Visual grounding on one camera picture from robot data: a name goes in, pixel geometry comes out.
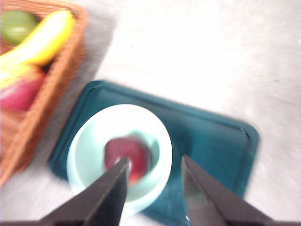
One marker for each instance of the dark teal tray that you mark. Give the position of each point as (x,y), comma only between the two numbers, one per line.
(211,146)

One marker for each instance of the teal ceramic bowl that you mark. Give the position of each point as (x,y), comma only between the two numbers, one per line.
(87,150)

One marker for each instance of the dark purple plum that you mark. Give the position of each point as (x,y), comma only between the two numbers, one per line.
(131,150)

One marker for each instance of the green avocado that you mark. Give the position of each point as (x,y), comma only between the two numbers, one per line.
(16,26)

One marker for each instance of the red apple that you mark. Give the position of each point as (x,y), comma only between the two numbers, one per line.
(18,96)

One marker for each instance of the yellow banana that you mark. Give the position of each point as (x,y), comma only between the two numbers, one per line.
(51,37)

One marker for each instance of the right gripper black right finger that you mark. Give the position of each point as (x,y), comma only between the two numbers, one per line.
(211,207)

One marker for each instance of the brown wicker basket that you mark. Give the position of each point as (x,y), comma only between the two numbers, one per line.
(58,77)

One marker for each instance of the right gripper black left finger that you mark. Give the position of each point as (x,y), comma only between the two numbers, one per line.
(101,202)

